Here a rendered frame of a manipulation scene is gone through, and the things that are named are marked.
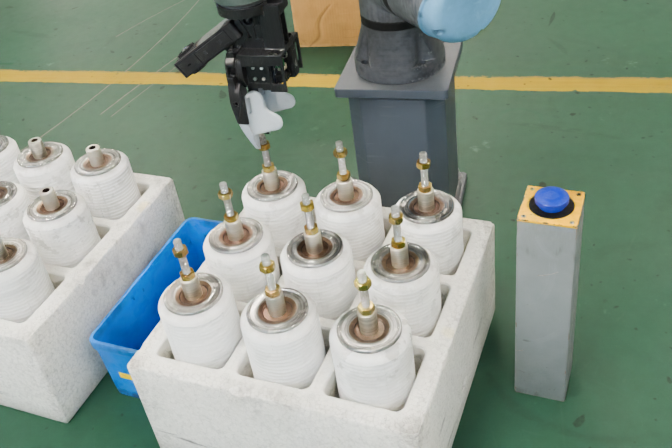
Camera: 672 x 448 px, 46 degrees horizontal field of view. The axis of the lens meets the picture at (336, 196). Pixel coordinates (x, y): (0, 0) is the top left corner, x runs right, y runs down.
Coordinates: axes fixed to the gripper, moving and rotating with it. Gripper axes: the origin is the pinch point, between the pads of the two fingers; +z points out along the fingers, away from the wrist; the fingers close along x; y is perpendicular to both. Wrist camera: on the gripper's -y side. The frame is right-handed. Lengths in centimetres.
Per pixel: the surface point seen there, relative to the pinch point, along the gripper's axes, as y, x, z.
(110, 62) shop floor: -81, 85, 34
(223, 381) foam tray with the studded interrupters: 3.5, -30.7, 16.5
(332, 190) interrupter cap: 10.1, -0.5, 9.1
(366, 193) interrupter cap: 15.2, -0.7, 9.1
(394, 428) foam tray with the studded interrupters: 25.6, -33.9, 16.5
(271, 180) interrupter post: 1.2, -1.0, 7.6
